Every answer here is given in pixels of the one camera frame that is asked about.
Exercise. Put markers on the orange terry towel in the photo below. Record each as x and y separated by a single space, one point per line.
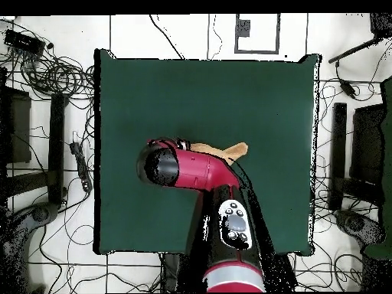
235 150

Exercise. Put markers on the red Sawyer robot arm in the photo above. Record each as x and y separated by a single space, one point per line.
199 171

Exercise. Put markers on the black flat panel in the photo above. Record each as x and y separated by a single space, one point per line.
366 147
18 128

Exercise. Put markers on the dark green table cloth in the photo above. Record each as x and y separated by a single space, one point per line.
183 101

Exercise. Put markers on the black power strip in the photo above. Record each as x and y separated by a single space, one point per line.
82 167

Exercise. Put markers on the black metal beam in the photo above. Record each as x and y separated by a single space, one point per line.
338 153
56 147

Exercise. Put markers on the black power adapter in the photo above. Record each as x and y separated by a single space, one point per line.
347 88

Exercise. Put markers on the dark green fabric sheet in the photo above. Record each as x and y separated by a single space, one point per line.
388 153

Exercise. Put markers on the black hub box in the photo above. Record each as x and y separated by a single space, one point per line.
24 42

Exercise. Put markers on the black tripod stand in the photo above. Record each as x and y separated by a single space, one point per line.
381 24

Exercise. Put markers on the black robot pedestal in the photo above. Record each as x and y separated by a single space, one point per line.
171 271

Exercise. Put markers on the grey square floor frame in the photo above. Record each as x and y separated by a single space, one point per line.
257 52

